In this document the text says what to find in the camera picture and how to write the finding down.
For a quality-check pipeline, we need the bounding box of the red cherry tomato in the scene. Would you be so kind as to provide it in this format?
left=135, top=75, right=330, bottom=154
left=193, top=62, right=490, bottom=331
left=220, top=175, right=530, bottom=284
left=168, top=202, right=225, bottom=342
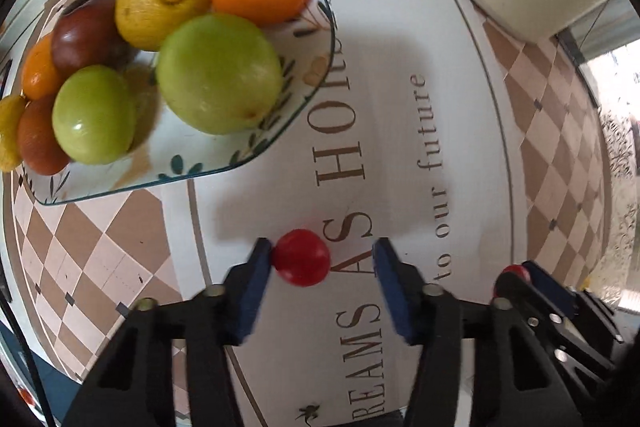
left=494, top=265, right=532, bottom=297
left=270, top=229, right=331, bottom=287

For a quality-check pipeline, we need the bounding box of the large green apple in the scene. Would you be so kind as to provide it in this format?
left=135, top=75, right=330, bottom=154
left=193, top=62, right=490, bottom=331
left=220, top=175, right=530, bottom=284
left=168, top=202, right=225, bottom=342
left=155, top=13, right=283, bottom=135

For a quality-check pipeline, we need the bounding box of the small green apple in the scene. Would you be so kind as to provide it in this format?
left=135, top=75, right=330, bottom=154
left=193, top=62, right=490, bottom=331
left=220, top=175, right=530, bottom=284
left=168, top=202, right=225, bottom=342
left=52, top=65, right=136, bottom=165

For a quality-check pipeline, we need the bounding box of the dark orange tangerine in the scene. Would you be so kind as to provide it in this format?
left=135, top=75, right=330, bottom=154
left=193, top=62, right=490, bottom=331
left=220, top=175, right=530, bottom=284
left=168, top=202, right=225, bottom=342
left=17, top=95, right=70, bottom=176

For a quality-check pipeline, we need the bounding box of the bright orange front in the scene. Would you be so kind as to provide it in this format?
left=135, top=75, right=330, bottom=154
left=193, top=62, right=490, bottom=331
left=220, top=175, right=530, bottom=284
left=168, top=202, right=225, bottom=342
left=21, top=34, right=64, bottom=101

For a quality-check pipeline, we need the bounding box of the small yellow citrus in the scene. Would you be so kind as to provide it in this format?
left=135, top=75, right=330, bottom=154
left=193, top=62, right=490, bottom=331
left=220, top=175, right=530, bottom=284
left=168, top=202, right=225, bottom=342
left=0, top=94, right=26, bottom=172

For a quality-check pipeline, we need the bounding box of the checkered kitchen mat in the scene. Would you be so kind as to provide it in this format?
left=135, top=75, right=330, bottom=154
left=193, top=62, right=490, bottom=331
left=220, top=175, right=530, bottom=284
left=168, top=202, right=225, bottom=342
left=1, top=0, right=608, bottom=426

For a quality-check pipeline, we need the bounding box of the floral oval plate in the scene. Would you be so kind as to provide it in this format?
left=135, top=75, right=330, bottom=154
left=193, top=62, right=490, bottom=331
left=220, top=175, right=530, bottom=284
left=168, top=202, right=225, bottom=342
left=14, top=0, right=335, bottom=206

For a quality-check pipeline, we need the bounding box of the dark red apple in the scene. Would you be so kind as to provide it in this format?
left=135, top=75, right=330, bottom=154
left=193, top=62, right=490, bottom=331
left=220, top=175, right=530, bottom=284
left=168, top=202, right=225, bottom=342
left=51, top=0, right=131, bottom=78

